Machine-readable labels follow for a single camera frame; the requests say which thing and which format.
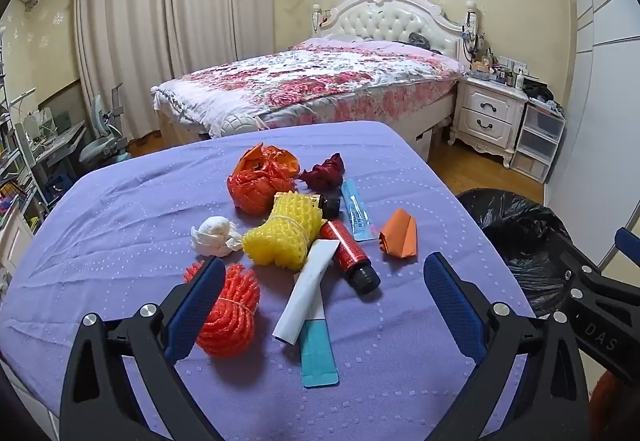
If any white carved nightstand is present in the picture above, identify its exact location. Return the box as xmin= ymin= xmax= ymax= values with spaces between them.
xmin=447 ymin=72 xmax=530 ymax=170

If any dark red wrapper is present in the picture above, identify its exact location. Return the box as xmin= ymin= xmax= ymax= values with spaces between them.
xmin=298 ymin=152 xmax=347 ymax=190

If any white low cabinet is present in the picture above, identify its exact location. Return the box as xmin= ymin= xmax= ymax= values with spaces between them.
xmin=0 ymin=205 xmax=37 ymax=277

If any grey study desk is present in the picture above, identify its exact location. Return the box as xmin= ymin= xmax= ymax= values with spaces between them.
xmin=19 ymin=120 xmax=89 ymax=183

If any black bag lined bin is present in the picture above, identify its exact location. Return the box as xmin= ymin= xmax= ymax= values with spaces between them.
xmin=454 ymin=188 xmax=577 ymax=320

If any white wardrobe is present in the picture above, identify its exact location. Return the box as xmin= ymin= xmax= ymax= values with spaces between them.
xmin=544 ymin=0 xmax=640 ymax=274

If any beige curtain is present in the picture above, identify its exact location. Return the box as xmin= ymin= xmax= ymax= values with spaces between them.
xmin=167 ymin=0 xmax=277 ymax=78
xmin=74 ymin=0 xmax=174 ymax=143

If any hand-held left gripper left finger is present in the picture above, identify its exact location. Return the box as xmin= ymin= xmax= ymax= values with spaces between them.
xmin=59 ymin=255 xmax=228 ymax=441

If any white bookshelf with books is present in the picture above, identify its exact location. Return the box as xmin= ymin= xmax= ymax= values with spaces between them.
xmin=0 ymin=71 xmax=47 ymax=234

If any purple dotted table cloth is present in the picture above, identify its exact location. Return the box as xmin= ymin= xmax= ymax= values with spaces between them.
xmin=0 ymin=120 xmax=537 ymax=441

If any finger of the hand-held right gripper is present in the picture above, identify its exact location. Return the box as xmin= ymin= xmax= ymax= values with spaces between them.
xmin=597 ymin=227 xmax=640 ymax=283
xmin=545 ymin=226 xmax=590 ymax=283

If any blue packet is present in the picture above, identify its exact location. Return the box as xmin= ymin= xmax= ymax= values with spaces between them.
xmin=340 ymin=177 xmax=379 ymax=242

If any red foam fruit net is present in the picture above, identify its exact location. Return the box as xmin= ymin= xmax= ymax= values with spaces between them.
xmin=182 ymin=261 xmax=261 ymax=360

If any cardboard box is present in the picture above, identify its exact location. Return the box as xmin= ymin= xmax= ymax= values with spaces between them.
xmin=412 ymin=128 xmax=435 ymax=162

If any white tufted bed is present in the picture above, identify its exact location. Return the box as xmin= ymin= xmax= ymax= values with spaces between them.
xmin=151 ymin=0 xmax=477 ymax=163

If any white tissue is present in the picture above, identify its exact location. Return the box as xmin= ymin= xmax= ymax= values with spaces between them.
xmin=190 ymin=216 xmax=245 ymax=258

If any red bottle with black cap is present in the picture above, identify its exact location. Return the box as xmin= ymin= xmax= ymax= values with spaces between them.
xmin=319 ymin=220 xmax=381 ymax=293

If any person's right forearm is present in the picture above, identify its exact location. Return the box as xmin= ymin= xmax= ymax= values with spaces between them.
xmin=589 ymin=368 xmax=640 ymax=441

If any pink floral quilt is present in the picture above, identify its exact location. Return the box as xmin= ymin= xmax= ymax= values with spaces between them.
xmin=151 ymin=38 xmax=467 ymax=140

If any teal packet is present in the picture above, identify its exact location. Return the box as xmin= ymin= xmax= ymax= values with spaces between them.
xmin=299 ymin=318 xmax=341 ymax=390

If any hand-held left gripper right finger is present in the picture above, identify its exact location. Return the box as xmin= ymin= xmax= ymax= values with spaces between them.
xmin=422 ymin=251 xmax=592 ymax=441

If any cluster of toiletry bottles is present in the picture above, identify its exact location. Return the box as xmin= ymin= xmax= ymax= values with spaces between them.
xmin=462 ymin=1 xmax=530 ymax=89

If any black bag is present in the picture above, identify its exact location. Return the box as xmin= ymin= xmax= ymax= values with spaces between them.
xmin=522 ymin=78 xmax=557 ymax=103

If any brown bottle with yellow label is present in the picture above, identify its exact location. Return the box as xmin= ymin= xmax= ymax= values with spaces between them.
xmin=314 ymin=194 xmax=342 ymax=221

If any white squeeze tube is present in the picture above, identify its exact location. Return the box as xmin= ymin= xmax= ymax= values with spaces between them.
xmin=271 ymin=238 xmax=341 ymax=346

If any yellow foam fruit net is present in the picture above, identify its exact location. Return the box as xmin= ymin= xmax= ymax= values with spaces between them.
xmin=242 ymin=191 xmax=325 ymax=271

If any orange paper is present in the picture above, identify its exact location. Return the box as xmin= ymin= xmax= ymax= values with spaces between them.
xmin=378 ymin=208 xmax=419 ymax=261

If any grey desk chair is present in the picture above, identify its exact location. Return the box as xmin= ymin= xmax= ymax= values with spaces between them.
xmin=79 ymin=82 xmax=132 ymax=168

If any clear plastic drawer unit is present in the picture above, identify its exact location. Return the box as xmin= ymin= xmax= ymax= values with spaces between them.
xmin=510 ymin=98 xmax=567 ymax=185

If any orange plastic bag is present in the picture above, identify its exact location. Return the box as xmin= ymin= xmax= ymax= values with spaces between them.
xmin=226 ymin=142 xmax=301 ymax=216

